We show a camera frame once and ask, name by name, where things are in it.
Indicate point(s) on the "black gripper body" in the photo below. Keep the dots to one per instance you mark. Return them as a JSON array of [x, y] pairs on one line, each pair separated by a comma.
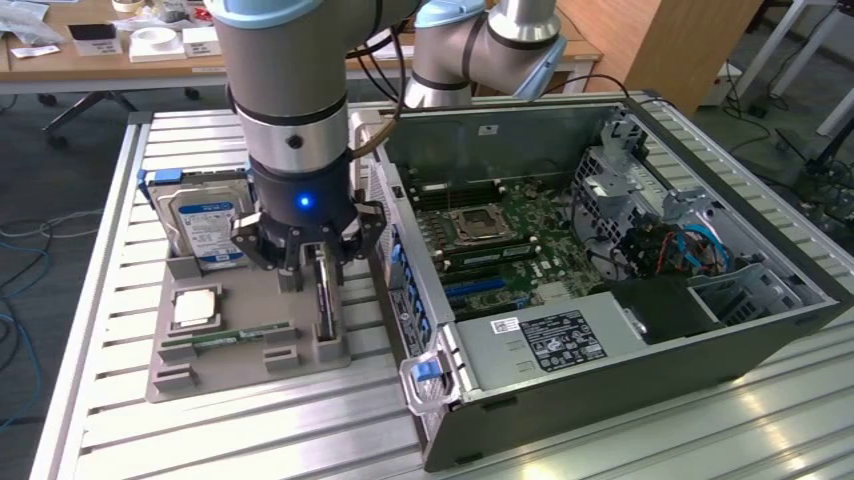
[[303, 200]]

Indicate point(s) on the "black graphics card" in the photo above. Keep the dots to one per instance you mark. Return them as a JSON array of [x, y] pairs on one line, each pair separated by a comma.
[[324, 310]]

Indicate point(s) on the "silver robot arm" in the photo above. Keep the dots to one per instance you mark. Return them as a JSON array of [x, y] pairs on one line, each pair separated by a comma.
[[287, 75]]

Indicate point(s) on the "hard disk with blue carrier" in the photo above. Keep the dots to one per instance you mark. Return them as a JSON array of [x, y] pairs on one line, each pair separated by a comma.
[[200, 225]]

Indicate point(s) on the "grey parts rack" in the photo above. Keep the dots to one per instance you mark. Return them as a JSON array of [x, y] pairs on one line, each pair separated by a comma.
[[253, 310]]

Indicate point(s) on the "silver CPU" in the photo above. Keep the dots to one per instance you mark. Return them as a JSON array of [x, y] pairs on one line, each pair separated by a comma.
[[195, 306]]

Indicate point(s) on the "CPU socket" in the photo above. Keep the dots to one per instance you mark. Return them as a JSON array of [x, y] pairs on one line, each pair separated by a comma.
[[476, 222]]

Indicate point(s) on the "green RAM stick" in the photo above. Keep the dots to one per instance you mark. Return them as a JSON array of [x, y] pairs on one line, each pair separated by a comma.
[[227, 336]]

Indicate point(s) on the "blue expansion slot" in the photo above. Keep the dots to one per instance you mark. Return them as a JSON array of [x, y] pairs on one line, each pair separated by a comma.
[[476, 286]]

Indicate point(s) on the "green motherboard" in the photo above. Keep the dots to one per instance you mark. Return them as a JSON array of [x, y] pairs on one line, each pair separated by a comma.
[[534, 240]]

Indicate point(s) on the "small white case sticker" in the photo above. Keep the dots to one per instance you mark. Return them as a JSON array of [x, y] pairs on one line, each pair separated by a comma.
[[487, 130]]

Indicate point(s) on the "white barcode sticker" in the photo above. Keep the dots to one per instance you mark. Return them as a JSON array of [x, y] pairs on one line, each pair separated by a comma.
[[504, 325]]

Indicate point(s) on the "blue case latch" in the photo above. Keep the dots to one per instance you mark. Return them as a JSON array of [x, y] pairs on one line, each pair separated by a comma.
[[425, 372]]

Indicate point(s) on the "silver chipset heatsink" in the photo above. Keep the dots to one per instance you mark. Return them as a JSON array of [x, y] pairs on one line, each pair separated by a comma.
[[552, 292]]

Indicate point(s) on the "grey power supply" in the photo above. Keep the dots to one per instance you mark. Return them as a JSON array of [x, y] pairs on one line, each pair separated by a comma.
[[487, 360]]

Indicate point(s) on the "plain white box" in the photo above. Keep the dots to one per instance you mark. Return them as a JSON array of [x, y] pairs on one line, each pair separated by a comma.
[[199, 42]]

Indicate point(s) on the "flat white box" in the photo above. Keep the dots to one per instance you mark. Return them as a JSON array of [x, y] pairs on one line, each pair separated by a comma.
[[156, 56]]

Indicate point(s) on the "black rating label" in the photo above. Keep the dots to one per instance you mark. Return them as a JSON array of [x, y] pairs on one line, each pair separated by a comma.
[[560, 340]]

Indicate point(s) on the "perforated metal cage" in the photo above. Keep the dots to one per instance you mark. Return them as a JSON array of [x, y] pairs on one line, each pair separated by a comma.
[[614, 200]]

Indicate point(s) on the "black chair base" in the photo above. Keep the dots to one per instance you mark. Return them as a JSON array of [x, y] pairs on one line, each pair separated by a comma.
[[73, 107]]

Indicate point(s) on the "white tape roll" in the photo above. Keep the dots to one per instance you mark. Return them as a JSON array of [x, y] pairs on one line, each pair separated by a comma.
[[152, 37]]

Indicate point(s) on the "red and white packet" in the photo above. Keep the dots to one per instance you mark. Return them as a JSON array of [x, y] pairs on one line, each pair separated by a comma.
[[197, 15]]

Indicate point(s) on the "wooden desk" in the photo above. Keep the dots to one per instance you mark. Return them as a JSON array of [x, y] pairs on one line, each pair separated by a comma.
[[67, 66]]

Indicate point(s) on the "white box with black lid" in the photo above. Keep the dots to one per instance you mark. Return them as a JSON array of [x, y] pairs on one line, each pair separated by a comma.
[[95, 40]]

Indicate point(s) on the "beige tape roll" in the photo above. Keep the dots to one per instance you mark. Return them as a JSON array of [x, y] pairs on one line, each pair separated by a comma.
[[125, 5]]

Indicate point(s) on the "open black PC case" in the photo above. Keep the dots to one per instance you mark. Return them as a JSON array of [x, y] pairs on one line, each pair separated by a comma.
[[600, 400]]

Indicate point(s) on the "white card with red print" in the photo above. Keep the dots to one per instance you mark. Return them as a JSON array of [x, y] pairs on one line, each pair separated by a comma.
[[33, 51]]

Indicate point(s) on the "clear plastic bag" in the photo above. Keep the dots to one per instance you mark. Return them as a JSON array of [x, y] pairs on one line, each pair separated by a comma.
[[26, 30]]

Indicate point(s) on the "silver disk bay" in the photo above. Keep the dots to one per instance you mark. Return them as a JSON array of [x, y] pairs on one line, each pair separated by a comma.
[[747, 295]]

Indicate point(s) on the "black tripod stand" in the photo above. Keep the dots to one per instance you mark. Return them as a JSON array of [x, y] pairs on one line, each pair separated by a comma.
[[823, 150]]

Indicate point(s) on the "silver disk bracket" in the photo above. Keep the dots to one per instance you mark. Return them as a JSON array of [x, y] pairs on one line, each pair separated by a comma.
[[694, 210]]

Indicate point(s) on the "white table frame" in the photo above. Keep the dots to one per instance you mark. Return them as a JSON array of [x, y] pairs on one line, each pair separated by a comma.
[[800, 40]]

